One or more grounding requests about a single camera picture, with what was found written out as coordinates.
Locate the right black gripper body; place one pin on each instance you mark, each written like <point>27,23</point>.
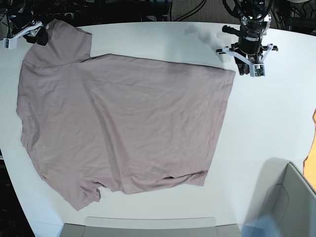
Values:
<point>22,21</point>

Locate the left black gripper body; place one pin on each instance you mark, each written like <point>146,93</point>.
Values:
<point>249,40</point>

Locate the mauve pink T-shirt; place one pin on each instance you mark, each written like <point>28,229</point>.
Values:
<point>124,123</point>

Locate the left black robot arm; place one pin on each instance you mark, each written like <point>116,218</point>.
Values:
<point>254,14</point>

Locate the orange object at edge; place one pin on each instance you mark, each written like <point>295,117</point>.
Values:
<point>309,167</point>

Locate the grey bin right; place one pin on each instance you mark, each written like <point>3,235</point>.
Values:
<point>292,204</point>

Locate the blue translucent object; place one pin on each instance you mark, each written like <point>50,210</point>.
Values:
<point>264,226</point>

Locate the grey tray bottom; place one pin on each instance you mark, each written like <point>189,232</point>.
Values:
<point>113,227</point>

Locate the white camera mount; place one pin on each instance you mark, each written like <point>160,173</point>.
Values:
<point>11,42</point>
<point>255,62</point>

